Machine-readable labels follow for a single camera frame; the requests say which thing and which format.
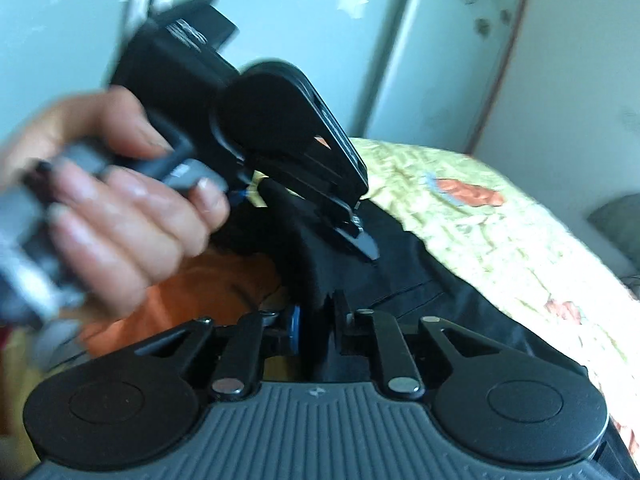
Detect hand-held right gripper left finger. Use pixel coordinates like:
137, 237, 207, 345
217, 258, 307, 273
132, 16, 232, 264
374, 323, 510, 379
134, 304, 305, 402

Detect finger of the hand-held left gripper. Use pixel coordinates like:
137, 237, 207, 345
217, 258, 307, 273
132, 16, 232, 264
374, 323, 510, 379
314, 194, 381, 264

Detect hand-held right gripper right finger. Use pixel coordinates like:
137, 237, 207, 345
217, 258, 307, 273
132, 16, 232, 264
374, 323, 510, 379
324, 291, 482, 402

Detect black pants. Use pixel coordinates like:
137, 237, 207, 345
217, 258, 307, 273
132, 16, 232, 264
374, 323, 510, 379
207, 177, 640, 480

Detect person's left hand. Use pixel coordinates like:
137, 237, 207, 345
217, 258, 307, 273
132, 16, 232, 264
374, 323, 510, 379
0, 84, 232, 321

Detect orange cloth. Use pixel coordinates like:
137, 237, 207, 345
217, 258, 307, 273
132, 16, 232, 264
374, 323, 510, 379
77, 252, 283, 358

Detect yellow floral bedspread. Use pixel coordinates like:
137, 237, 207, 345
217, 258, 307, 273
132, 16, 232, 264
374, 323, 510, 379
350, 136, 640, 453

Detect grey patterned pillow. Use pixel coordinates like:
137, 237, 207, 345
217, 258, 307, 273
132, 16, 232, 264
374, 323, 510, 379
586, 192, 640, 276

